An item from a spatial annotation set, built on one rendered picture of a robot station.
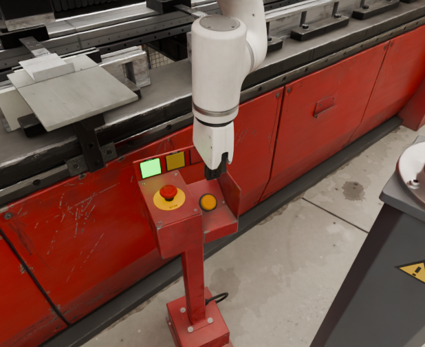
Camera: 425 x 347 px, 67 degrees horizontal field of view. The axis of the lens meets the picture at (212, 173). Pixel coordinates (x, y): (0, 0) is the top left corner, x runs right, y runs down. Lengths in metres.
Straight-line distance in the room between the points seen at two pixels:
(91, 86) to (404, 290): 0.69
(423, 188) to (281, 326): 1.04
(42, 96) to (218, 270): 1.09
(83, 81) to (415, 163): 0.64
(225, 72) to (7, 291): 0.82
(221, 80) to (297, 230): 1.29
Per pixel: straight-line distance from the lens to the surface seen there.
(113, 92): 0.70
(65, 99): 0.71
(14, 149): 0.84
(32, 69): 0.87
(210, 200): 0.81
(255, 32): 0.59
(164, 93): 0.94
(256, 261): 1.58
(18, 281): 1.05
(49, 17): 0.88
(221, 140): 0.59
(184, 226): 0.72
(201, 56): 0.51
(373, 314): 0.71
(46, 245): 0.99
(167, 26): 1.30
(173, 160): 0.79
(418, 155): 0.58
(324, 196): 1.93
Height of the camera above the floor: 1.32
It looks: 42 degrees down
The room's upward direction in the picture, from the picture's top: straight up
